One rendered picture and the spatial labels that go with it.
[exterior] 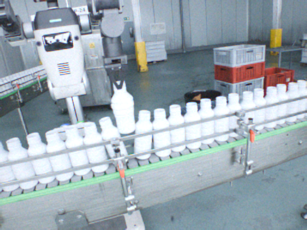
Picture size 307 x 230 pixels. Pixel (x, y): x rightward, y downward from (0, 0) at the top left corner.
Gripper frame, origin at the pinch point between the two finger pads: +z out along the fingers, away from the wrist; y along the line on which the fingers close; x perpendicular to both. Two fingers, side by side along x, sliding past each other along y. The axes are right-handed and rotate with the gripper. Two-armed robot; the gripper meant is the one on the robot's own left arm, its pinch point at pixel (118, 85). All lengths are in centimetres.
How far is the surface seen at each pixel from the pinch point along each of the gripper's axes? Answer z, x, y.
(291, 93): 13, -69, -3
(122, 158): 18.1, 3.5, -12.4
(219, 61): 33, -160, 197
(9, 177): 21.9, 38.6, -3.3
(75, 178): 26.8, 19.2, -4.1
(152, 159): 26.7, -7.3, -3.4
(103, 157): 21.6, 8.8, -3.9
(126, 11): -136, -215, 1200
